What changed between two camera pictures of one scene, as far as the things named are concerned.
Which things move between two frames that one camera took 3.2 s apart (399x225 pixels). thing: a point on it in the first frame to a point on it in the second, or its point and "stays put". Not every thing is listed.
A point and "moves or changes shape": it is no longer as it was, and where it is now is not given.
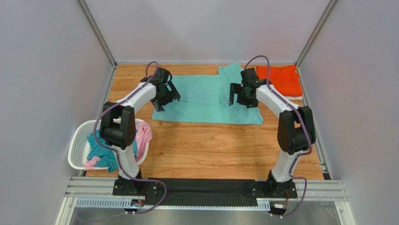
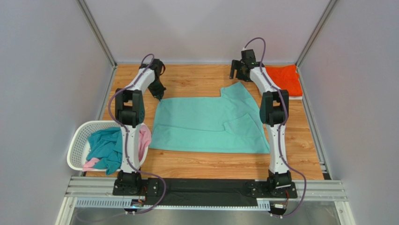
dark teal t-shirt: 108,158 stays put
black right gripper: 239,94 to 238,68
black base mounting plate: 206,192 stays put
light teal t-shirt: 205,99 moves or changes shape
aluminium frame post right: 321,20 stays put
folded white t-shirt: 293,98 stays put
